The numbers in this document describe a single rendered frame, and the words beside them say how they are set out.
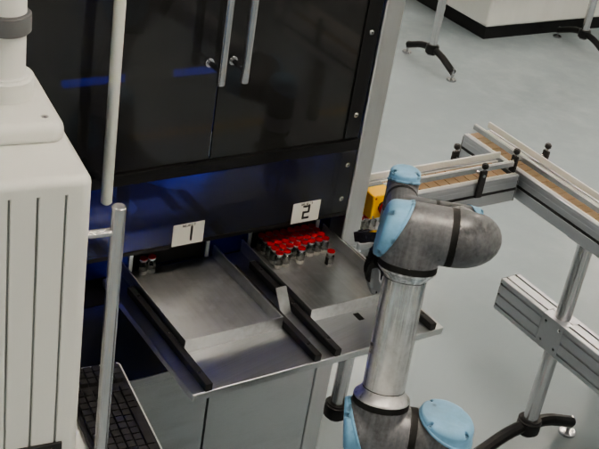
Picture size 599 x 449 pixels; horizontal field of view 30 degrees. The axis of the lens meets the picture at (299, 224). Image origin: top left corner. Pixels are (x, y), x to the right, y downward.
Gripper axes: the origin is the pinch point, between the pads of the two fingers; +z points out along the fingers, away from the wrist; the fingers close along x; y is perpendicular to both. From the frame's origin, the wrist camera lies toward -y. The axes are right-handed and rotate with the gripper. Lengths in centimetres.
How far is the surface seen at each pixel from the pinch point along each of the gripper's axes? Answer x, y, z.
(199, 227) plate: -38.2, -24.0, -11.7
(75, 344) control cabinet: -94, 32, -30
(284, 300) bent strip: -23.7, -4.4, 0.5
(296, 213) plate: -9.9, -24.0, -10.6
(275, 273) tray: -20.0, -14.8, 0.1
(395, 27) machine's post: 11, -24, -59
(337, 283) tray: -4.0, -9.7, 3.3
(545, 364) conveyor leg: 86, -8, 54
